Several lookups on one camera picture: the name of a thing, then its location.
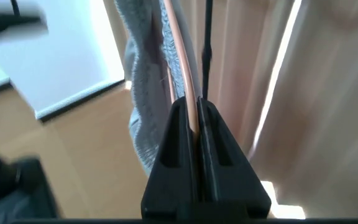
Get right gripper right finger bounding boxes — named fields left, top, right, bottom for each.
left=197, top=97, right=272, bottom=218

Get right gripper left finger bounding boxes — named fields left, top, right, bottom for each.
left=140, top=95, right=200, bottom=218

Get pale grey shorts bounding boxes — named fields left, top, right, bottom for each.
left=114, top=0, right=203, bottom=177

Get pink clothes hanger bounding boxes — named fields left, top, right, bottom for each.
left=162, top=0, right=201, bottom=139

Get black clothes rack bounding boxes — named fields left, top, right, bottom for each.
left=201, top=0, right=214, bottom=101

